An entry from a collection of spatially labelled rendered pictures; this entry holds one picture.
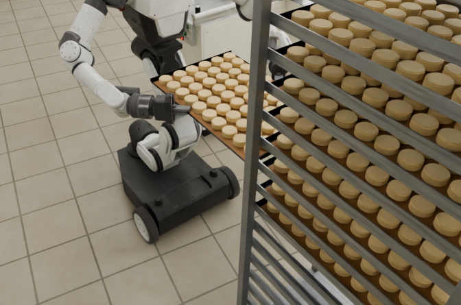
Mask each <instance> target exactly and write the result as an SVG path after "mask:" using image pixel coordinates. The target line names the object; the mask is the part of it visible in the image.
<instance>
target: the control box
mask: <svg viewBox="0 0 461 305"><path fill-rule="evenodd" d="M187 24H188V26H189V29H186V30H185V32H186V36H183V37H182V40H183V41H185V42H186V43H188V44H189V45H191V46H195V45H196V27H195V26H193V21H191V20H189V19H187Z"/></svg>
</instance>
